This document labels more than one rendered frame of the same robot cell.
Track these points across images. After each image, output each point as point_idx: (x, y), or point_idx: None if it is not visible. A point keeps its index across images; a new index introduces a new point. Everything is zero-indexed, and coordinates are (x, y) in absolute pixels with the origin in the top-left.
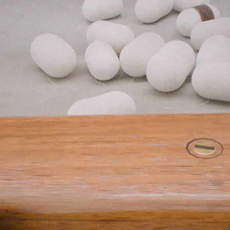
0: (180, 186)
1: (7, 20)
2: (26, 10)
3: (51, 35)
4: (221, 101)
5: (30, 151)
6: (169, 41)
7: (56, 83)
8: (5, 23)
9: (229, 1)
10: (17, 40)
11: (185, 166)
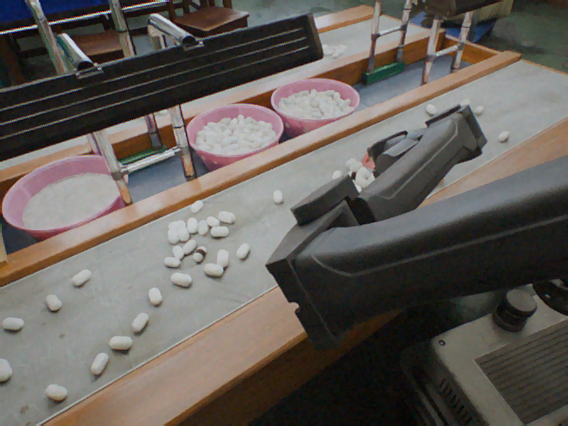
0: (169, 190)
1: (281, 238)
2: None
3: (227, 215)
4: None
5: (193, 186)
6: (207, 248)
7: None
8: (277, 236)
9: (203, 292)
10: (257, 228)
11: (170, 193)
